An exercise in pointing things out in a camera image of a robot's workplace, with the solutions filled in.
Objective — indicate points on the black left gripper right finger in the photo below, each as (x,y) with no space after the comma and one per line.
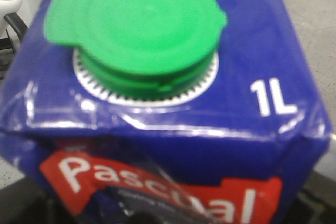
(316,200)

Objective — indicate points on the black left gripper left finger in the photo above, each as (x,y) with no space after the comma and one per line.
(25,202)

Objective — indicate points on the blue milk carton green cap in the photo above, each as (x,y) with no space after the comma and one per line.
(164,111)

